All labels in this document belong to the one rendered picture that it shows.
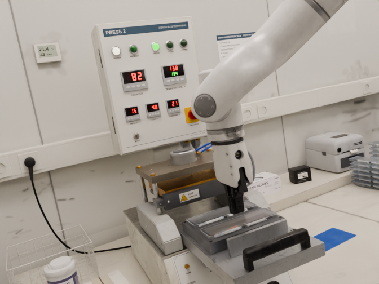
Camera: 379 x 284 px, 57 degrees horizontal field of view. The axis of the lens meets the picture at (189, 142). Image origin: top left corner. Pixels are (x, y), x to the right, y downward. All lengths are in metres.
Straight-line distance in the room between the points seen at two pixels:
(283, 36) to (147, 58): 0.58
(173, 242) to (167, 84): 0.53
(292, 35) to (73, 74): 0.99
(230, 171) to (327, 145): 1.16
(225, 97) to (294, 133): 1.38
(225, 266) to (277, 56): 0.43
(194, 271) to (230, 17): 1.27
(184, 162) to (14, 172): 0.66
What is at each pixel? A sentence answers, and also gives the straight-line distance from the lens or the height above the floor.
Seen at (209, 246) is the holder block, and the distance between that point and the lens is 0.79.
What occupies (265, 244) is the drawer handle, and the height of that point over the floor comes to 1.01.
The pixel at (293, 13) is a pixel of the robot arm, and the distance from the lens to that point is 0.72.
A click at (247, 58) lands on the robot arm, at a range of 0.69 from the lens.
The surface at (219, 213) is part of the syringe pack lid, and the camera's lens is 0.92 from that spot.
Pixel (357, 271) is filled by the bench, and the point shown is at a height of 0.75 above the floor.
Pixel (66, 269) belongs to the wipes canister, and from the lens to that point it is 1.11.
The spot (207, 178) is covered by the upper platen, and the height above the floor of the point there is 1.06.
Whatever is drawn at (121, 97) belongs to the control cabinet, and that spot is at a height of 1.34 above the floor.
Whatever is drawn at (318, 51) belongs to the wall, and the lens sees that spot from 2.19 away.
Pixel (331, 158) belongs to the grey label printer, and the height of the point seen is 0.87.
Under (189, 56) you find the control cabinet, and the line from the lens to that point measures 1.24.
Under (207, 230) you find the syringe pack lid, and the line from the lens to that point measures 0.83.
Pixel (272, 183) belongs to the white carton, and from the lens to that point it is 1.67.
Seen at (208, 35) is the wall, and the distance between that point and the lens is 1.74.
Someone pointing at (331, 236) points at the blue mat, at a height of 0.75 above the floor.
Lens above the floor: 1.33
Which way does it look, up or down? 9 degrees down
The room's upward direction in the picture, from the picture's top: 10 degrees counter-clockwise
